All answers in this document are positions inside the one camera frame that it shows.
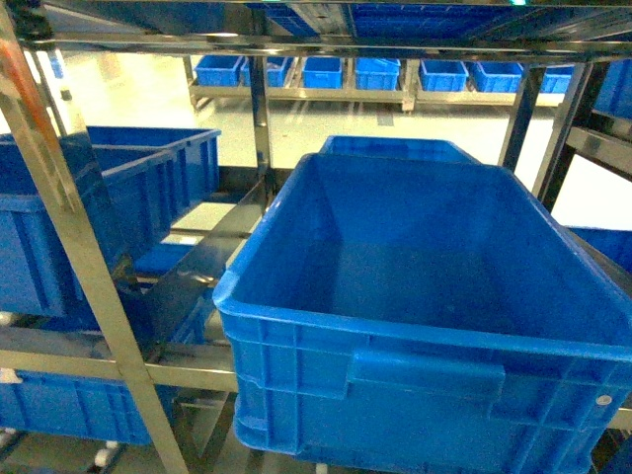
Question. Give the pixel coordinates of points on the long blue crate middle shelf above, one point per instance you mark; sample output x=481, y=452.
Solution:
x=154, y=175

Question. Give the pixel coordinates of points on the steel shelf rack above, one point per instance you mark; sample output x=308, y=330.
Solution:
x=552, y=119

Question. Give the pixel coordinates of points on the large blue target crate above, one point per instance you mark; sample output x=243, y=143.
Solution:
x=422, y=317

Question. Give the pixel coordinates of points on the blue crate with white bag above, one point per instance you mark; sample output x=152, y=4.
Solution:
x=94, y=408

